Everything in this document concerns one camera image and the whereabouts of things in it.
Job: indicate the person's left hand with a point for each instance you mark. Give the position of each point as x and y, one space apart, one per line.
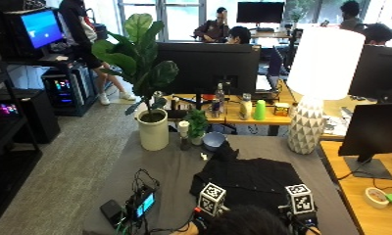
201 218

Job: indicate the person's right hand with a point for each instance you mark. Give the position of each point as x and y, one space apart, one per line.
306 219

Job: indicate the black shirt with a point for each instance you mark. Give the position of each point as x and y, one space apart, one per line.
251 179

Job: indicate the white marker cube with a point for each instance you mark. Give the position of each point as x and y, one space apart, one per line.
211 198
299 198

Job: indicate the black device with blue screen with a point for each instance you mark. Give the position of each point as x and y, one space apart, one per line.
141 202

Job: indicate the grey tablecloth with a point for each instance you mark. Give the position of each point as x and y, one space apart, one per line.
169 169

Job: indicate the white tape roll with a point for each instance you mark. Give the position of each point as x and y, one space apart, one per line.
375 197

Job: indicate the small white object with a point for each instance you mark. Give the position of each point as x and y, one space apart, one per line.
202 156

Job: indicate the black flat box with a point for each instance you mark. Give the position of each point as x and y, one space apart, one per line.
112 211

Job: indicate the white candle on dark holder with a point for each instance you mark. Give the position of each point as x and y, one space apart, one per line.
184 132

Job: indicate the small green potted plant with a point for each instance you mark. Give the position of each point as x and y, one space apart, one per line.
196 125

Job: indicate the black monitor on square stand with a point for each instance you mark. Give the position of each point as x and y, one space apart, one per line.
374 130

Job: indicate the long wooden desk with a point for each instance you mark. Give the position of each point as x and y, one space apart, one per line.
247 119

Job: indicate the yellow box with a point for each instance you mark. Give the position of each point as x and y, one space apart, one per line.
281 109

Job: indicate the green cup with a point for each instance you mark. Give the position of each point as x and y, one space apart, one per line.
259 110

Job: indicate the white and yellow bottle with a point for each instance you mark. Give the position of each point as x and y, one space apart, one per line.
245 107

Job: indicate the clear bottle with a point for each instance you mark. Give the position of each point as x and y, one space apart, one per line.
219 95

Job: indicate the white table lamp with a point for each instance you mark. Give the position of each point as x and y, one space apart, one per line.
319 71

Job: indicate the wide black monitor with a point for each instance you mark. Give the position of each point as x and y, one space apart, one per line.
206 67

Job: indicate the large plant in white pot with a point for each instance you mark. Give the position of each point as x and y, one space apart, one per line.
138 62

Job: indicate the black shelf rack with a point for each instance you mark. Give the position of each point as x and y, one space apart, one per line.
4 147

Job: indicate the computer tower with coloured lights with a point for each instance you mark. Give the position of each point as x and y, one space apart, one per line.
66 88

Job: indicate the monitor with blue screen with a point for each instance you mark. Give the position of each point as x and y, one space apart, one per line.
40 30

